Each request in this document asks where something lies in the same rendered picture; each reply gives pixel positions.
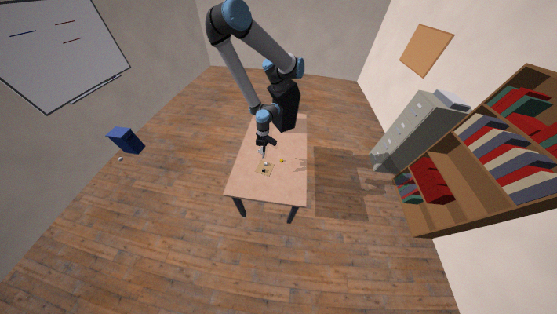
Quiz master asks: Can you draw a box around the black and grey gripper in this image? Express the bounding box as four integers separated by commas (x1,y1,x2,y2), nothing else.
256,133,269,159

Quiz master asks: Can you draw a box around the tan square mat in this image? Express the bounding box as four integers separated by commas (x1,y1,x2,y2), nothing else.
255,160,275,176

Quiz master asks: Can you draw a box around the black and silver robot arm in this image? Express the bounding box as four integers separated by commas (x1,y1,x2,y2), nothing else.
206,0,304,146

